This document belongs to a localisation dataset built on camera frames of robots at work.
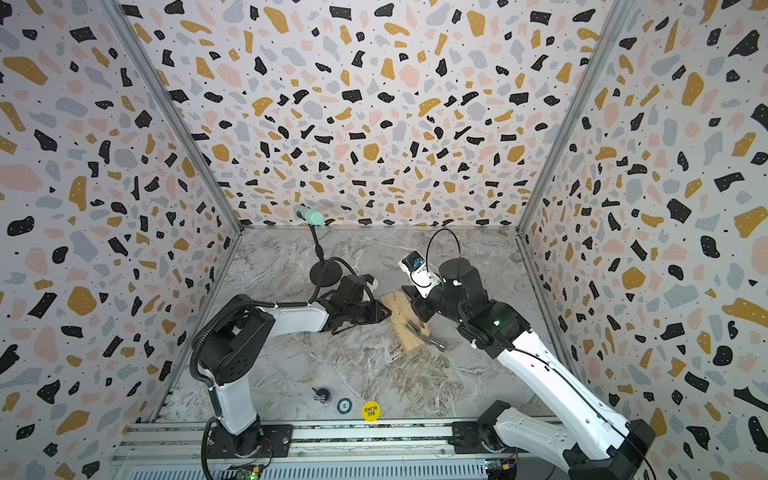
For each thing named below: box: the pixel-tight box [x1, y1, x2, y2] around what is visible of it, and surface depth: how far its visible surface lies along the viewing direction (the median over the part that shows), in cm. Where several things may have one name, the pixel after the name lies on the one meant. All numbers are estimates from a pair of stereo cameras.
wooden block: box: [381, 290, 430, 351], surface depth 92 cm
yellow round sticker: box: [362, 401, 381, 423], surface depth 80 cm
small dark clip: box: [312, 387, 332, 404], surface depth 79 cm
